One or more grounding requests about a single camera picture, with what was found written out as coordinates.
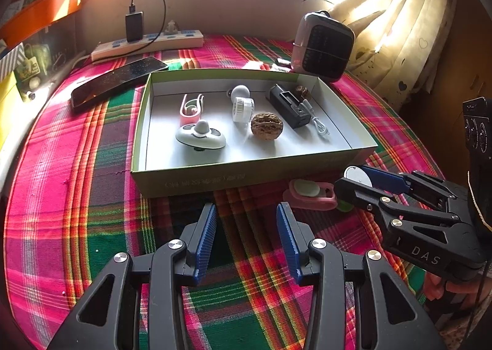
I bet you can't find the brown wooden cabinet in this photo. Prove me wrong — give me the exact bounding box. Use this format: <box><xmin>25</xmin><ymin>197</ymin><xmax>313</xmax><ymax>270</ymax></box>
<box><xmin>400</xmin><ymin>0</ymin><xmax>492</xmax><ymax>136</ymax></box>

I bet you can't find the person's right hand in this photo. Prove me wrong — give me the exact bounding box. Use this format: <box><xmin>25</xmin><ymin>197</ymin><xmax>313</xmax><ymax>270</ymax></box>
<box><xmin>425</xmin><ymin>271</ymin><xmax>481</xmax><ymax>301</ymax></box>

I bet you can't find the small grey heater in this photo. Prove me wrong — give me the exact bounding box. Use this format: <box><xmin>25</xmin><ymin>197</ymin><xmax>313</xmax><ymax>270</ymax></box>
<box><xmin>290</xmin><ymin>11</ymin><xmax>356</xmax><ymax>84</ymax></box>

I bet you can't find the black battery charger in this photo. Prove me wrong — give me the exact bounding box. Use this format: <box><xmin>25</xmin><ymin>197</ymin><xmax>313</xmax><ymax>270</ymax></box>
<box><xmin>268</xmin><ymin>84</ymin><xmax>311</xmax><ymax>130</ymax></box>

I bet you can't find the pink clip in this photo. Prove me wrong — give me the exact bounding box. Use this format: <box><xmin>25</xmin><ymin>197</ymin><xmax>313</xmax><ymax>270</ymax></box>
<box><xmin>180</xmin><ymin>93</ymin><xmax>204</xmax><ymax>128</ymax></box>

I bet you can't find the small white bottle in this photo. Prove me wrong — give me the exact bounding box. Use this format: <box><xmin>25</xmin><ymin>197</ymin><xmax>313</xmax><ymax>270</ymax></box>
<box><xmin>232</xmin><ymin>96</ymin><xmax>256</xmax><ymax>123</ymax></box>

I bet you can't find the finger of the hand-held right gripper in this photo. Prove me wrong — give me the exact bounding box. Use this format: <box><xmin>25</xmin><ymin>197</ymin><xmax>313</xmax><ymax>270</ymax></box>
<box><xmin>333</xmin><ymin>177</ymin><xmax>464</xmax><ymax>238</ymax></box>
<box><xmin>361</xmin><ymin>165</ymin><xmax>467</xmax><ymax>220</ymax></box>

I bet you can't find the pink green plaid tablecloth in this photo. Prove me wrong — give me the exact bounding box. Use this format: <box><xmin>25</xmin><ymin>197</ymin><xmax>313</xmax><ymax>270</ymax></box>
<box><xmin>4</xmin><ymin>34</ymin><xmax>446</xmax><ymax>350</ymax></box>

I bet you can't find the white oval spinner toy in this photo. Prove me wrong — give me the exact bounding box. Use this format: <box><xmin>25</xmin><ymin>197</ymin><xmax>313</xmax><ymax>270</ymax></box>
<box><xmin>176</xmin><ymin>120</ymin><xmax>227</xmax><ymax>151</ymax></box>

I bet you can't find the yellow box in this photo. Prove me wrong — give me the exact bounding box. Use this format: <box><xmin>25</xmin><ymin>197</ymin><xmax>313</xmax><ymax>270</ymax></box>
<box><xmin>0</xmin><ymin>73</ymin><xmax>20</xmax><ymax>147</ymax></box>

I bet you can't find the green white cardboard box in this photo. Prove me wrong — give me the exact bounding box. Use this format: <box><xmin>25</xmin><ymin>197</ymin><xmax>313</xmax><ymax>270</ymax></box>
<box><xmin>131</xmin><ymin>68</ymin><xmax>379</xmax><ymax>199</ymax></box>

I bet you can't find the white power strip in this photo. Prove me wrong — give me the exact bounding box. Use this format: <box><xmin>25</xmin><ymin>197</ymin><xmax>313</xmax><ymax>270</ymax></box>
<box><xmin>91</xmin><ymin>29</ymin><xmax>204</xmax><ymax>63</ymax></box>

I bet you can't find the clear plastic container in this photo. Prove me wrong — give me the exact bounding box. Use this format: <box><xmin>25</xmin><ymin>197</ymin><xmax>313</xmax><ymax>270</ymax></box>
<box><xmin>13</xmin><ymin>20</ymin><xmax>83</xmax><ymax>101</ymax></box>

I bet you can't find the orange tray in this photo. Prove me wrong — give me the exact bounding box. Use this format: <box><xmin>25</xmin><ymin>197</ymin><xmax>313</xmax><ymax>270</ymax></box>
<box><xmin>0</xmin><ymin>0</ymin><xmax>83</xmax><ymax>49</ymax></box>

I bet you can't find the black smartphone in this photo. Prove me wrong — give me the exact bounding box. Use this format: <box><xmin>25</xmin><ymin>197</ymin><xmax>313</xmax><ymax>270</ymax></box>
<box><xmin>71</xmin><ymin>57</ymin><xmax>169</xmax><ymax>112</ymax></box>

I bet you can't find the pink oval-topped gadget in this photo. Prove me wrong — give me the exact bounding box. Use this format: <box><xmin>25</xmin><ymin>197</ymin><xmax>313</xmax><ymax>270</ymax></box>
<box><xmin>282</xmin><ymin>178</ymin><xmax>339</xmax><ymax>210</ymax></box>

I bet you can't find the black charger adapter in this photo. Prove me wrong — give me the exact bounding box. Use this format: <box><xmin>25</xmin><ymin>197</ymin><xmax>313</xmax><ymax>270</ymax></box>
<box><xmin>125</xmin><ymin>11</ymin><xmax>145</xmax><ymax>43</ymax></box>

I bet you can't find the white usb cable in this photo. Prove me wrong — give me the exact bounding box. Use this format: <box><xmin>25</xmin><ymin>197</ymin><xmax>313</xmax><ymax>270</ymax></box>
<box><xmin>302</xmin><ymin>98</ymin><xmax>331</xmax><ymax>139</ymax></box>

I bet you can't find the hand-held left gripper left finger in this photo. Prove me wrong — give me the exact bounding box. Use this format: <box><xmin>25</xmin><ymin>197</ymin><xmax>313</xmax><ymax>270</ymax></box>
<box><xmin>46</xmin><ymin>203</ymin><xmax>218</xmax><ymax>350</ymax></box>

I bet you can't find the black charger cable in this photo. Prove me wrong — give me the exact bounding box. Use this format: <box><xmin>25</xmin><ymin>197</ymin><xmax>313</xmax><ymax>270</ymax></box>
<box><xmin>130</xmin><ymin>0</ymin><xmax>167</xmax><ymax>55</ymax></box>

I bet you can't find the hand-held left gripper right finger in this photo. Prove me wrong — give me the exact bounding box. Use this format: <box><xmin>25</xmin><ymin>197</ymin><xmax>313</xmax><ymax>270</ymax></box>
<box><xmin>276</xmin><ymin>202</ymin><xmax>446</xmax><ymax>350</ymax></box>

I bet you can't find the cream heart-print curtain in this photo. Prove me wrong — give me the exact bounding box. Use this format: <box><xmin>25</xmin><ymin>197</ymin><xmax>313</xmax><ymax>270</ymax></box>
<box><xmin>327</xmin><ymin>0</ymin><xmax>462</xmax><ymax>105</ymax></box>

